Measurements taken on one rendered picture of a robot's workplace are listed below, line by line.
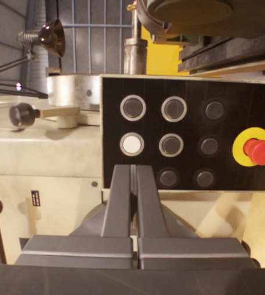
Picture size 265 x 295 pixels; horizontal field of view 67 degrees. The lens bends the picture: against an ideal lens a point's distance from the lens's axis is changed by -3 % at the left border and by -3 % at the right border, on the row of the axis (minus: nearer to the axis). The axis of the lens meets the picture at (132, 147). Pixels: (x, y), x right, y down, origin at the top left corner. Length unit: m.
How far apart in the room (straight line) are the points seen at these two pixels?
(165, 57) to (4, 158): 2.55
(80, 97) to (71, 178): 0.19
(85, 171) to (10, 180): 0.15
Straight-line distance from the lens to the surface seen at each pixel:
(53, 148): 0.40
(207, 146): 0.27
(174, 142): 0.26
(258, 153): 0.27
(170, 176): 0.27
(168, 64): 2.82
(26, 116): 0.35
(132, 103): 0.25
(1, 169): 0.46
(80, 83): 0.50
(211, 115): 0.27
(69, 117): 0.41
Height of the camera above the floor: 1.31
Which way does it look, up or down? 1 degrees down
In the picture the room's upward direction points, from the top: 89 degrees counter-clockwise
